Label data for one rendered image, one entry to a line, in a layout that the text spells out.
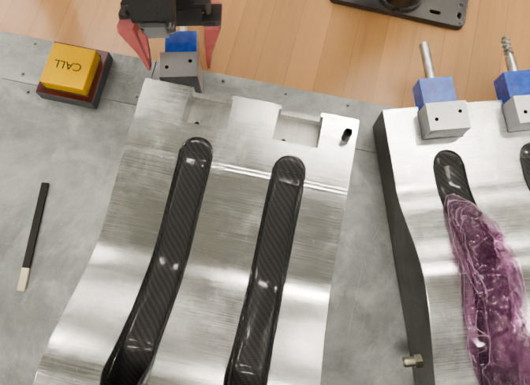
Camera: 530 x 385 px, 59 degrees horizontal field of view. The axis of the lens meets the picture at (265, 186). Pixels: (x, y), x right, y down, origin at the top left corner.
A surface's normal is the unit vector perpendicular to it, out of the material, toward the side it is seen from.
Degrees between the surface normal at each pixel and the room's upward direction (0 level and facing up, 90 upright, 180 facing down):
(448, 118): 0
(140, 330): 27
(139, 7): 60
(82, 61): 0
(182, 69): 0
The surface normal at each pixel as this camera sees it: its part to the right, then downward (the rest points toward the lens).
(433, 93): 0.01, -0.25
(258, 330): 0.08, -0.68
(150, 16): 0.03, 0.71
